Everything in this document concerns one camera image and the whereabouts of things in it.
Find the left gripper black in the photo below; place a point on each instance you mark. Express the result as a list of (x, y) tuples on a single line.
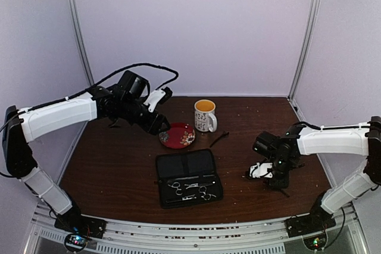
[(152, 126)]

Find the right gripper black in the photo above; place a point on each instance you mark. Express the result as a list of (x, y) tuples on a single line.
[(283, 182)]

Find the silver hair cutting scissors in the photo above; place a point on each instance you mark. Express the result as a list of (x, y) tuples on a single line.
[(202, 194)]

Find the black zippered tool case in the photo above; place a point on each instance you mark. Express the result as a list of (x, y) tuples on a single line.
[(196, 166)]

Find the silver thinning scissors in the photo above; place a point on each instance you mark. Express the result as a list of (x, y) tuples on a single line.
[(180, 188)]

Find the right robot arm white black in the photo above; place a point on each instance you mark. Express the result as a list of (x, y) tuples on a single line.
[(282, 154)]

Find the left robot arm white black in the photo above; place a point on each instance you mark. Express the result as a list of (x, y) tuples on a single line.
[(123, 100)]

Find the red floral plate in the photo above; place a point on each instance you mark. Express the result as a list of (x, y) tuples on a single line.
[(179, 136)]

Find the white floral mug yellow inside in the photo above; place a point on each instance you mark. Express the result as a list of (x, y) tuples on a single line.
[(205, 118)]

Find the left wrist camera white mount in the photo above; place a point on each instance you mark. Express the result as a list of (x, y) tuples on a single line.
[(157, 97)]

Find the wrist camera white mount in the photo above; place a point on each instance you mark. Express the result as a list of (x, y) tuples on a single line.
[(157, 97), (260, 170)]

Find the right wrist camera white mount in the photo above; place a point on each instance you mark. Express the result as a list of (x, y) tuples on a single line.
[(260, 170)]

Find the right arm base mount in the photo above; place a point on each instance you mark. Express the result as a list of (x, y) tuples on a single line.
[(309, 227)]

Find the left aluminium frame post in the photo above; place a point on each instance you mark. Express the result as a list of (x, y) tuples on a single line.
[(78, 35)]

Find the aluminium frame post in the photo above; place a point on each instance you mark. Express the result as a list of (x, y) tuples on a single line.
[(78, 35), (311, 22)]

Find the front aluminium rail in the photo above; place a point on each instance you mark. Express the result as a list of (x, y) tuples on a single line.
[(268, 236)]

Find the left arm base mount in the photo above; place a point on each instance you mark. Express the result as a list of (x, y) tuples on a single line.
[(81, 229)]

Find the right aluminium frame post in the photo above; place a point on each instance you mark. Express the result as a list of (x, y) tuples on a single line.
[(311, 22)]

